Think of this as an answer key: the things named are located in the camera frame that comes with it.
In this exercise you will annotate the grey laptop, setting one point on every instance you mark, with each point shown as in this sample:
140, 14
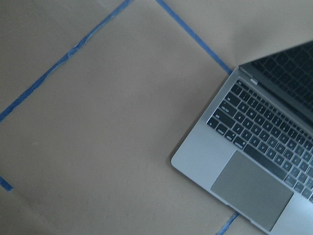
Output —
253, 146

